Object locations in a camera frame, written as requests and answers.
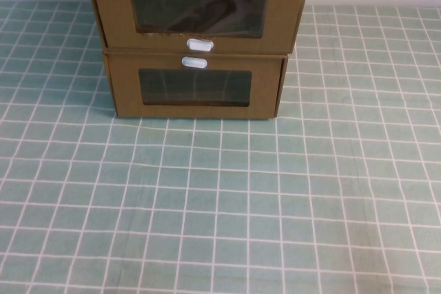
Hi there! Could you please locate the white oval plastic handle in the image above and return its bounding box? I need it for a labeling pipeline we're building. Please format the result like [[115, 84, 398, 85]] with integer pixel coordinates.
[[181, 55, 209, 69]]

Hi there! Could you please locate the cardboard drawer with window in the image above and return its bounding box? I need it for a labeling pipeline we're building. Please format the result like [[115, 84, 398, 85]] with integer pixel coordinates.
[[103, 49, 289, 120], [85, 0, 308, 55]]

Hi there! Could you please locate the green white checked tablecloth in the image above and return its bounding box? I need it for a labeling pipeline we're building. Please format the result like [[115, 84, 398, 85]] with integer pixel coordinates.
[[0, 0, 441, 294]]

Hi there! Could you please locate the white handle with end tabs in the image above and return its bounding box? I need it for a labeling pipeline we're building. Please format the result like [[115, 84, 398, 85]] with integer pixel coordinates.
[[185, 36, 215, 52]]

